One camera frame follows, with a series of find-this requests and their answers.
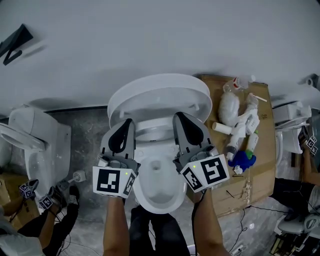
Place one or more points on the white toilet bowl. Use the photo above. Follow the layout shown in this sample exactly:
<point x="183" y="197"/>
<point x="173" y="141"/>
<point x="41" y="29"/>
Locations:
<point x="160" y="190"/>

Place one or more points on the person's left forearm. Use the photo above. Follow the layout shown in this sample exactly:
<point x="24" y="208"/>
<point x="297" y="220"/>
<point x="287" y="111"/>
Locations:
<point x="116" y="225"/>

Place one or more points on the blue plastic toy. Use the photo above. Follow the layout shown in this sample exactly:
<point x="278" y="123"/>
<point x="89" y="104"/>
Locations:
<point x="243" y="160"/>

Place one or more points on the white bagged bundle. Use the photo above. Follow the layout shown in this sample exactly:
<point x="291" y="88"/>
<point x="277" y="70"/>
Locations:
<point x="228" y="107"/>

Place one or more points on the wooden stick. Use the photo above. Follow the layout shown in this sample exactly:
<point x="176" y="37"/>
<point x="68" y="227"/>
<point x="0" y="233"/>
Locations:
<point x="258" y="98"/>

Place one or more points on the crumpled white paper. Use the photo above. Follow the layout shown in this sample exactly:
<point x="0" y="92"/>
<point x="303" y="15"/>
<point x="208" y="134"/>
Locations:
<point x="238" y="170"/>

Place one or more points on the person's black trouser legs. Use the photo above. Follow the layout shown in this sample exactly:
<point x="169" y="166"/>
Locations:
<point x="162" y="235"/>

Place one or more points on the person's right forearm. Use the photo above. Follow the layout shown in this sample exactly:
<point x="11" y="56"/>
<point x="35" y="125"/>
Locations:
<point x="210" y="225"/>

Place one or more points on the white cardboard tube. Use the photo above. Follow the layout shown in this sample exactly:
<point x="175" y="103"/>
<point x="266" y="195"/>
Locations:
<point x="222" y="128"/>

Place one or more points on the white toilet with open seat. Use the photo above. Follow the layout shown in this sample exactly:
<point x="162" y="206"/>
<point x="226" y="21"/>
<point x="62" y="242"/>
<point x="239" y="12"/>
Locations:
<point x="45" y="140"/>

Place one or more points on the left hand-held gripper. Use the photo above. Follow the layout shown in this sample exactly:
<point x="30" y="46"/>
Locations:
<point x="107" y="181"/>

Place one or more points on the grey wall fixture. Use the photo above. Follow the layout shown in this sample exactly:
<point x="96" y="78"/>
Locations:
<point x="311" y="81"/>

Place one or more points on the bagged white pipe fittings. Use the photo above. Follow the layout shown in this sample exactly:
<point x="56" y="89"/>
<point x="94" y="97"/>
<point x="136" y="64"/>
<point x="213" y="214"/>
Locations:
<point x="243" y="125"/>

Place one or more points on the brown cardboard box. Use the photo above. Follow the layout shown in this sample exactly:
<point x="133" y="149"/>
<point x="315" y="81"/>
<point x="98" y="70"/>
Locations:
<point x="260" y="180"/>

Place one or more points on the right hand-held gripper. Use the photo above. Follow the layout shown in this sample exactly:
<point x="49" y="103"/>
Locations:
<point x="207" y="172"/>

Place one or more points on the clear bottle with red label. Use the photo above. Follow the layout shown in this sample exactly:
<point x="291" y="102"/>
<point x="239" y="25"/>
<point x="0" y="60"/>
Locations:
<point x="240" y="83"/>

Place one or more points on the white bottle with green cap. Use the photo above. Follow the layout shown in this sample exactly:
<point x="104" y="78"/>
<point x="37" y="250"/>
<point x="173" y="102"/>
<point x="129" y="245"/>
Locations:
<point x="253" y="143"/>

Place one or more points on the grey shoe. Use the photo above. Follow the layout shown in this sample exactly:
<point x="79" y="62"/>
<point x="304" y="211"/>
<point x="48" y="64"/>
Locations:
<point x="300" y="223"/>

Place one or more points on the white toilet with square tank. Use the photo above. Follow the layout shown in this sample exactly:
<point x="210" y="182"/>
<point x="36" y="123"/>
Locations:
<point x="290" y="120"/>

